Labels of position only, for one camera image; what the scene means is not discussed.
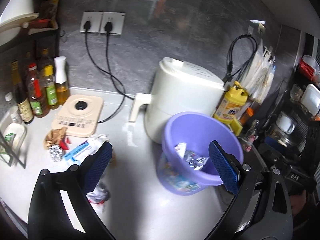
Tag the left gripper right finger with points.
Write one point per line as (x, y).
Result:
(226, 167)

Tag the white cap oil sprayer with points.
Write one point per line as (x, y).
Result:
(61, 82)

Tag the yellow cap green label bottle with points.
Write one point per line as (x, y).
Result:
(49, 84)

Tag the white wall socket right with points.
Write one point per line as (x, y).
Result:
(117, 20)

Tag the white plastic container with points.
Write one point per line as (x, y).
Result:
(15, 135)

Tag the white cap small jar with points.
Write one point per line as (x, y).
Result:
(13, 108)

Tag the purple plastic trash bin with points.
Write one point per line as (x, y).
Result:
(184, 166)

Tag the silver foil snack bag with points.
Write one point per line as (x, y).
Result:
(193, 159)

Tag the white bowl on shelf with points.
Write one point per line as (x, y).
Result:
(16, 15)

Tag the black kitchen rack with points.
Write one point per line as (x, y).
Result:
(287, 80)

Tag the hanging plastic bags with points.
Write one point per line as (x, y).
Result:
(258, 77)

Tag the yellow detergent bottle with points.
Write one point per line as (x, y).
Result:
(231, 104)

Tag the white tissue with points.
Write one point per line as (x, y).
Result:
(98, 197)

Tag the cream induction cooker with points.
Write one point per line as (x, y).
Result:
(79, 114)

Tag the right hand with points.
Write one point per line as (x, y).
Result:
(302, 201)

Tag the red cap oil bottle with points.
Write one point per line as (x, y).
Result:
(36, 92)

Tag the cream air fryer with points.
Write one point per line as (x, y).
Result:
(178, 86)

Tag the dark sauce bottle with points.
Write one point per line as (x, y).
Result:
(20, 95)

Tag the red wrapper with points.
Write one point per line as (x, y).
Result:
(64, 143)

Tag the white wall socket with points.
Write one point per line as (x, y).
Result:
(117, 20)
(95, 18)

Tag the yellow sponge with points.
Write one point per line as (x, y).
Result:
(236, 127)

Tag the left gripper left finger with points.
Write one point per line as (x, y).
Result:
(94, 165)

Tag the white wall socket left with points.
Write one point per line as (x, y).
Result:
(95, 18)

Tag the large brown paper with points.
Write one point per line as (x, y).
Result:
(54, 137)

